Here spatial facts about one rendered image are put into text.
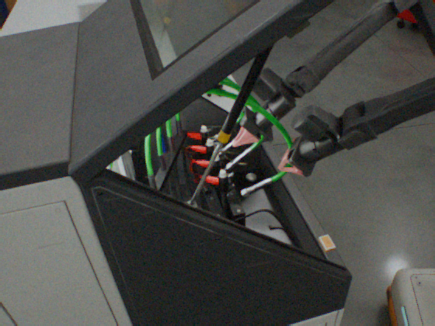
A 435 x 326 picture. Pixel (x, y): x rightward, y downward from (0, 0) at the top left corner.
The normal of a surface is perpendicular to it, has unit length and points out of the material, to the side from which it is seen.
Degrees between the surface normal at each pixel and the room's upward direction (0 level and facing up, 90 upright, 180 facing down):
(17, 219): 90
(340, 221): 0
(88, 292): 90
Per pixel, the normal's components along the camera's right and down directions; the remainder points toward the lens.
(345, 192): -0.07, -0.78
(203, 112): 0.25, 0.59
